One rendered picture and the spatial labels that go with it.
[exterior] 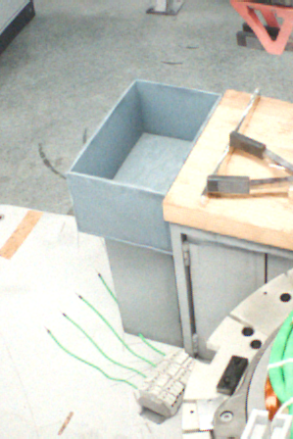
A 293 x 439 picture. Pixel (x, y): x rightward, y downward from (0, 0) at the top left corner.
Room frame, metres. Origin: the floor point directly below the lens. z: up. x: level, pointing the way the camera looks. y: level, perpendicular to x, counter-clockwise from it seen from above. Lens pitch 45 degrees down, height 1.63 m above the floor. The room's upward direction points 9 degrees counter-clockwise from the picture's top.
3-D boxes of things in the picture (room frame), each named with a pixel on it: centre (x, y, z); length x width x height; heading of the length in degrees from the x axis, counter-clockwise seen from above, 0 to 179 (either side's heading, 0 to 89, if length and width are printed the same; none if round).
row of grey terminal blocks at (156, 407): (0.56, 0.00, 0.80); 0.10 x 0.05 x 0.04; 139
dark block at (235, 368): (0.36, -0.05, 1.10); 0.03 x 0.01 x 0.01; 150
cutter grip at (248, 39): (0.67, -0.13, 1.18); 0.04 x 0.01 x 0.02; 59
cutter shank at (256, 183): (0.57, -0.13, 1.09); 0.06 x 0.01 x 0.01; 85
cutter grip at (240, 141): (0.63, -0.11, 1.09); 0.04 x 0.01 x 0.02; 45
